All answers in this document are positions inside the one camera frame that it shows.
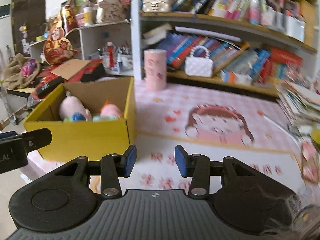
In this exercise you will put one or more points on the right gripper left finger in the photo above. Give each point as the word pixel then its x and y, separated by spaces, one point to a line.
pixel 114 166

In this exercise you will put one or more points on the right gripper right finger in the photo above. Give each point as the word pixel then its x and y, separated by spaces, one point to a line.
pixel 196 167

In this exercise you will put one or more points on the teal round case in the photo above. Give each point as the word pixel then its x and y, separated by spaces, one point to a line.
pixel 99 118

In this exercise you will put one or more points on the small pink plush chick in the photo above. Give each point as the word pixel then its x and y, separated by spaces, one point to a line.
pixel 109 109

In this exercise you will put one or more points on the green caterpillar toy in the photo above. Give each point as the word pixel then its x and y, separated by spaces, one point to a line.
pixel 76 117

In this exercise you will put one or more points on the large pink plush toy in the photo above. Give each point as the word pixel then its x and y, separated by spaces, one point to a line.
pixel 70 105

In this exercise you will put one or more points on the yellow cardboard box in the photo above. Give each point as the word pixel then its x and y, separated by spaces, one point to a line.
pixel 91 139

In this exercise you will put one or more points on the black rectangular box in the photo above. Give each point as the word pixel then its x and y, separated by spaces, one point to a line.
pixel 48 87

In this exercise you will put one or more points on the brown plush blanket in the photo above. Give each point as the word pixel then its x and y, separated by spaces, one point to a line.
pixel 20 72

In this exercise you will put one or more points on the pink printed table mat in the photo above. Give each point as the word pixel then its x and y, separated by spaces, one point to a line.
pixel 212 123

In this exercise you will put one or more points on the brown flat cardboard sheet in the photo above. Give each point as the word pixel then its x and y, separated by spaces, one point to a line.
pixel 70 68

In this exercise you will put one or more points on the orange white blue carton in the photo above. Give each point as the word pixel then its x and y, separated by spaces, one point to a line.
pixel 232 77

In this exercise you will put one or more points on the white quilted pearl purse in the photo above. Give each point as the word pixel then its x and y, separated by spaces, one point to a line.
pixel 199 66

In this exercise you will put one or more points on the red cartoon paper decoration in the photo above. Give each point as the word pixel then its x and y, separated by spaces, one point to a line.
pixel 57 47

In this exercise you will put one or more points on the pink cylindrical container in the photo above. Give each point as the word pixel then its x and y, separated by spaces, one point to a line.
pixel 155 66

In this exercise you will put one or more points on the pile of papers and booklets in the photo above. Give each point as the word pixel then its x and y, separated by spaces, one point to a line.
pixel 301 107

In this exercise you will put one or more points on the white cubby shelf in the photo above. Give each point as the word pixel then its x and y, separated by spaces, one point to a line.
pixel 108 42

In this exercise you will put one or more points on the wooden bookshelf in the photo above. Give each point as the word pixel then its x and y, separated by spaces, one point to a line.
pixel 246 34

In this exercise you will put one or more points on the cream quilted purse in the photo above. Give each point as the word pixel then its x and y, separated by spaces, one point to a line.
pixel 156 5

